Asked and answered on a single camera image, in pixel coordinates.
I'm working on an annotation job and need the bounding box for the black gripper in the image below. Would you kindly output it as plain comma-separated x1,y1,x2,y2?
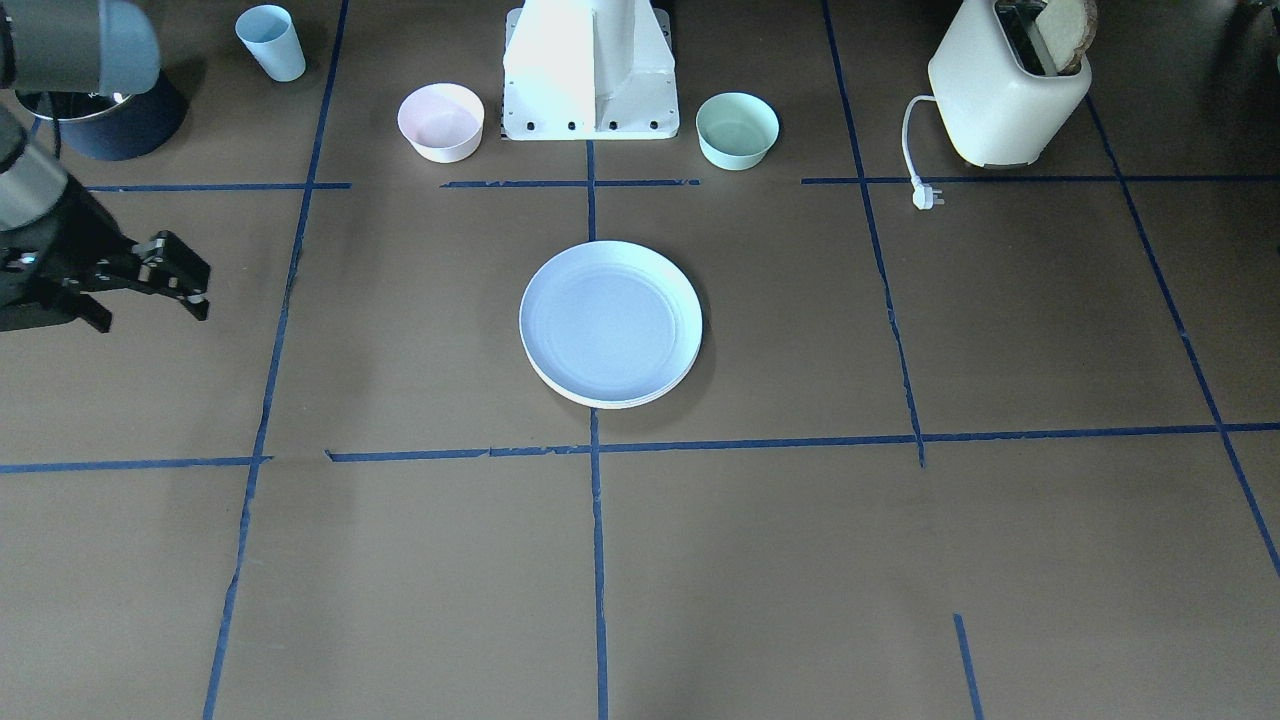
1,184,211,332

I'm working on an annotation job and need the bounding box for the blue plate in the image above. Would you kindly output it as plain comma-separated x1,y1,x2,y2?
518,240,704,409

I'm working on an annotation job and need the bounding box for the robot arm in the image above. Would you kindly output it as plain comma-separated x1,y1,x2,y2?
1,1,211,332

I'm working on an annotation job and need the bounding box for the dark blue saucepan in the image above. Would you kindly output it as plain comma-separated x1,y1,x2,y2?
15,73,189,161

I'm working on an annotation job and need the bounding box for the light blue cup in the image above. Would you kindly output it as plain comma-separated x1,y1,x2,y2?
234,4,306,82

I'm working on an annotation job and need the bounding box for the pink bowl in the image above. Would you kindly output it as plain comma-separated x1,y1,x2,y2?
396,83,486,164

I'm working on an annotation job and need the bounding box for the green bowl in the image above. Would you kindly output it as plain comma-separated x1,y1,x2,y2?
695,92,781,170

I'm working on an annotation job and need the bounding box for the cream toaster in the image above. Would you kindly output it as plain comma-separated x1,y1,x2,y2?
928,1,1092,168

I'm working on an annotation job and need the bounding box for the toast slice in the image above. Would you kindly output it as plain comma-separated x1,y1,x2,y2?
1036,0,1098,76

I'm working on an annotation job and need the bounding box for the white mounting post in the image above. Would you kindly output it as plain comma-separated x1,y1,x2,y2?
500,1,681,142

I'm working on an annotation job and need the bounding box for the white toaster cable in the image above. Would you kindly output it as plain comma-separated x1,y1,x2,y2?
902,94,946,211

